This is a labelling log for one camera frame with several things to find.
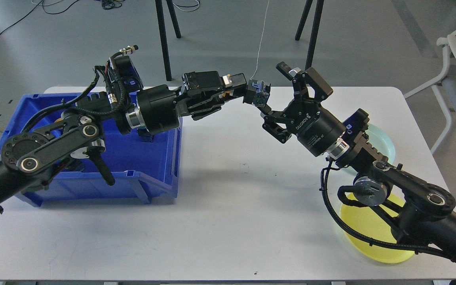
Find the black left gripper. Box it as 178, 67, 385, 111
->
136, 71, 248, 135

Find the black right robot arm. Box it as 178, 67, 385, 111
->
259, 62, 456, 285

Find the yellow plate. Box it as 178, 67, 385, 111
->
340, 204, 414, 264

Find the black tripod leg left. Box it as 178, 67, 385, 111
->
154, 0, 182, 82

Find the light green plate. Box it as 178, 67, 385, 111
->
329, 121, 396, 174

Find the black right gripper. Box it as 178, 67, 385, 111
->
261, 61, 346, 157

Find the black tripod leg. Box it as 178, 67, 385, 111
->
154, 0, 182, 82
294, 0, 325, 69

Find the blue plastic storage bin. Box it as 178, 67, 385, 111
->
0, 93, 181, 207

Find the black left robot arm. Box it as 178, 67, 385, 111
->
0, 45, 248, 213

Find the white cable on floor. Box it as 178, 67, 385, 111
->
250, 0, 271, 82

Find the black tripod leg right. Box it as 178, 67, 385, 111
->
294, 0, 325, 69

